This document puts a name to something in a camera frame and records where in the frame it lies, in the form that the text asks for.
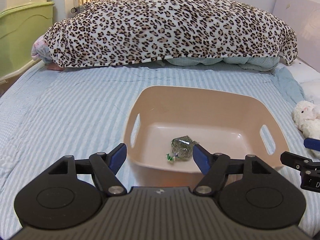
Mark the leopard print blanket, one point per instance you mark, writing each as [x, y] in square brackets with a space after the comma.
[122, 32]

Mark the pink floral pillow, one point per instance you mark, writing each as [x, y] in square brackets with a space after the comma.
[40, 51]

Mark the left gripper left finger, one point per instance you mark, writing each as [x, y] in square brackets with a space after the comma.
[103, 168]

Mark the pale pink headboard panel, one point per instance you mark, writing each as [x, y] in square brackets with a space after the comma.
[303, 17]

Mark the teal folded quilt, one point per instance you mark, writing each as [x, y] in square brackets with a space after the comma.
[261, 64]

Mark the green foil candy wrapper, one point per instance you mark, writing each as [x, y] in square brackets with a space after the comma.
[181, 149]

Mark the white plush toy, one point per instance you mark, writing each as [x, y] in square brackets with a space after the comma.
[306, 118]

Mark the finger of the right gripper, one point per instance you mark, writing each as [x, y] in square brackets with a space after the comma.
[313, 144]
[298, 162]

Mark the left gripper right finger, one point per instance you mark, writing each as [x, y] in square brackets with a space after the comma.
[215, 169]

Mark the beige plastic basket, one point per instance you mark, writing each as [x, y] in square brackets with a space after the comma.
[222, 122]

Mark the light blue striped bedspread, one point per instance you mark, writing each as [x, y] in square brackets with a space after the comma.
[46, 114]

